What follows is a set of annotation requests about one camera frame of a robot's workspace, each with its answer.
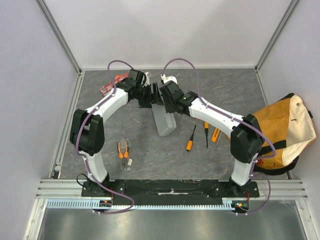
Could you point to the tan canvas tool bag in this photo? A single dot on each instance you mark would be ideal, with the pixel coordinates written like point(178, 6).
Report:
point(287, 129)

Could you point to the orange pliers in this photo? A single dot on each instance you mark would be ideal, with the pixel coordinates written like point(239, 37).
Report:
point(123, 148)

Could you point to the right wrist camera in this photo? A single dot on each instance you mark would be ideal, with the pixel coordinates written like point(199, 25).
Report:
point(169, 85)

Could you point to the orange red cardboard box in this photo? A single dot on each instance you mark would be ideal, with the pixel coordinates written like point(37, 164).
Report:
point(104, 90)

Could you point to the orange handled large screwdriver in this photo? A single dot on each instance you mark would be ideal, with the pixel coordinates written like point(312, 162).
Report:
point(191, 140)

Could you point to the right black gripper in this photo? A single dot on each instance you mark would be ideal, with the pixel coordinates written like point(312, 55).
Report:
point(166, 99)

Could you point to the grey slotted cable duct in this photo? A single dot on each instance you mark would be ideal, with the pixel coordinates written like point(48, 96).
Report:
point(96, 204)

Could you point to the orange utility knife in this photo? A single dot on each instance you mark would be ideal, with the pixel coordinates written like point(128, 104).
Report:
point(216, 136)

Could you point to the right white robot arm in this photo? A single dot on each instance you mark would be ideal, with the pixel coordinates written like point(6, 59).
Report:
point(244, 132)

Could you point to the aluminium frame rail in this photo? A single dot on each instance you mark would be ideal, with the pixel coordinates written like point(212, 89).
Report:
point(261, 189)

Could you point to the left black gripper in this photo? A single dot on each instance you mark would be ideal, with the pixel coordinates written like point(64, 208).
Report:
point(154, 98)

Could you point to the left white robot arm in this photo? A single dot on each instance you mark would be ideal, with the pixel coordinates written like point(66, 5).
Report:
point(87, 129)

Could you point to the orange handled small screwdriver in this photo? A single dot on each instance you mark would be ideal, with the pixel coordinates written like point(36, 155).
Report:
point(206, 129)

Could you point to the grey plastic tool case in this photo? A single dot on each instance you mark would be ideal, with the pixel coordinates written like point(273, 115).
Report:
point(165, 122)

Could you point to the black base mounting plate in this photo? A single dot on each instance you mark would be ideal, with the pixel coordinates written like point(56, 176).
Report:
point(205, 191)

